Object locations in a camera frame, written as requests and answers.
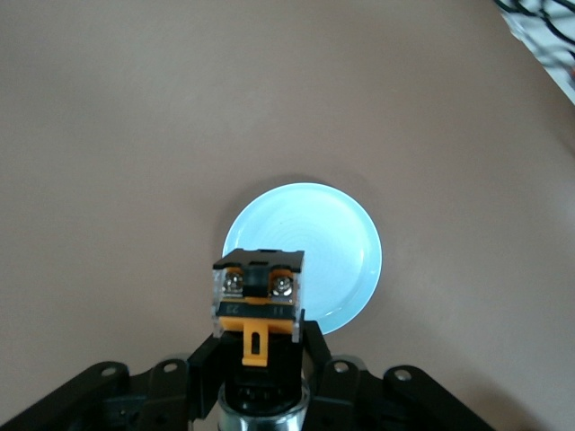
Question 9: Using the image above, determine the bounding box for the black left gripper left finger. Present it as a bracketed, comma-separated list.
[0, 334, 226, 431]

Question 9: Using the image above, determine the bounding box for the black cable bundle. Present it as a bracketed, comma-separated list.
[493, 0, 575, 80]

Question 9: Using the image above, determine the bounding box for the brown table mat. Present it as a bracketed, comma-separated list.
[0, 0, 575, 431]

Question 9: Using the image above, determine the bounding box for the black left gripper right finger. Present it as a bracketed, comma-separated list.
[298, 321, 509, 431]

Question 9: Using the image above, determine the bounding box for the light blue round plate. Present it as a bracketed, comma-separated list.
[221, 180, 385, 336]

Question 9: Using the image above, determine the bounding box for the black orange push-button switch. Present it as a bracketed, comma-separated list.
[209, 248, 312, 431]

